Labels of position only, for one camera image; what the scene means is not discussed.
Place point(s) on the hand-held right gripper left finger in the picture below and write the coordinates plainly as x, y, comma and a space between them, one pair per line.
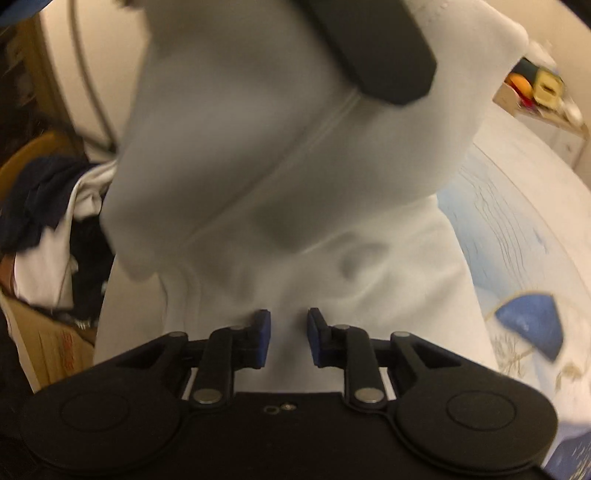
262, 339

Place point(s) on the wooden chair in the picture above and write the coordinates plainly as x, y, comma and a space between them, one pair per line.
27, 157

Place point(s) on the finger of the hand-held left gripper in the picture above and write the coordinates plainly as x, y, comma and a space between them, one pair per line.
374, 50

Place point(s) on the navy garment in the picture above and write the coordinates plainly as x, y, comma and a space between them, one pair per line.
41, 198

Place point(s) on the white appliance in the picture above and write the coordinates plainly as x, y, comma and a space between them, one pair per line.
60, 69

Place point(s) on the orange toy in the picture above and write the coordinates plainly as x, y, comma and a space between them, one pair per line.
519, 85

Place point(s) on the cardboard box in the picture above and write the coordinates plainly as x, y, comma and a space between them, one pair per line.
51, 337

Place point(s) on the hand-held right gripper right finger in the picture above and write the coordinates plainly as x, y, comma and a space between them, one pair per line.
316, 339

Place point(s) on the yellow box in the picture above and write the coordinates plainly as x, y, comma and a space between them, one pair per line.
547, 87

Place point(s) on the white sweatshirt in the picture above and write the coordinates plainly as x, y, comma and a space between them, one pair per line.
277, 184

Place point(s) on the blue white printed table mat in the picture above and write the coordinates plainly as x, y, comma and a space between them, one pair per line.
503, 240

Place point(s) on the white drawer unit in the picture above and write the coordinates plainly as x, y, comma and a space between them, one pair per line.
531, 108

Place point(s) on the pile of clothes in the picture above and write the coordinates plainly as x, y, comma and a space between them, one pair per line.
51, 272

